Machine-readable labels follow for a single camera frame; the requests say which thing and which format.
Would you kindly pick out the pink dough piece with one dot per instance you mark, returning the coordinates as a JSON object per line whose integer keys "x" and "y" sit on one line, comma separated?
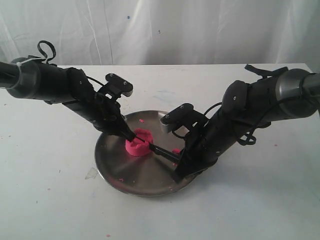
{"x": 139, "y": 146}

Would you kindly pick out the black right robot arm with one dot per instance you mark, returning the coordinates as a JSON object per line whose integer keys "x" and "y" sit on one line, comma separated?
{"x": 291, "y": 94}

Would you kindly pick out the white backdrop curtain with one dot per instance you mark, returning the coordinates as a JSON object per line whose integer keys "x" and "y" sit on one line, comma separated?
{"x": 163, "y": 32}

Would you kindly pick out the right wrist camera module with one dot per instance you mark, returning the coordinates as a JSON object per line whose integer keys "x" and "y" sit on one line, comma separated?
{"x": 183, "y": 116}

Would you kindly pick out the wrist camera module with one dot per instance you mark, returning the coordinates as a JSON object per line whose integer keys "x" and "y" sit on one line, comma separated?
{"x": 116, "y": 87}
{"x": 183, "y": 116}

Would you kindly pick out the pink crumb near knife upper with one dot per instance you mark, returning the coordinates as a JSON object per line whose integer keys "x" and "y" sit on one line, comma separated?
{"x": 176, "y": 150}

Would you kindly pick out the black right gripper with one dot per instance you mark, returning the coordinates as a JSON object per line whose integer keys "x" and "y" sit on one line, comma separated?
{"x": 208, "y": 138}

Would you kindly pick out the black kitchen knife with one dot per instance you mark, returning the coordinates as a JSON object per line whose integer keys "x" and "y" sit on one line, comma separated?
{"x": 174, "y": 158}

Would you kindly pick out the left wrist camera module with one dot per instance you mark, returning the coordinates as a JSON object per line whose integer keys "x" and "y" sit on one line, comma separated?
{"x": 116, "y": 87}

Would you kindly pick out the round stainless steel plate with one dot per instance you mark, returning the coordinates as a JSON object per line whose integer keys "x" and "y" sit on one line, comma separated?
{"x": 144, "y": 176}

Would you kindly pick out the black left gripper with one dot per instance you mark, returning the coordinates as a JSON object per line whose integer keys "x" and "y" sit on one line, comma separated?
{"x": 105, "y": 115}

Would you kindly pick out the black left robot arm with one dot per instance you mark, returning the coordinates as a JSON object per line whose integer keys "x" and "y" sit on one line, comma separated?
{"x": 34, "y": 80}

